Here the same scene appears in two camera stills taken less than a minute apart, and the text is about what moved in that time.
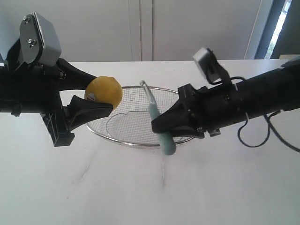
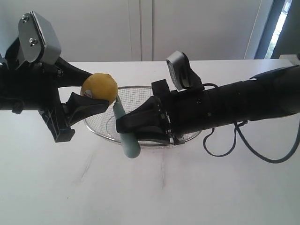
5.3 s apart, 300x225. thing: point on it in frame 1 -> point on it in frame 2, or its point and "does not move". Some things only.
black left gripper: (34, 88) does not move
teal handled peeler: (167, 138) -> (131, 145)
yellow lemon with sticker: (104, 89) does not move
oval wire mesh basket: (131, 123) does not move
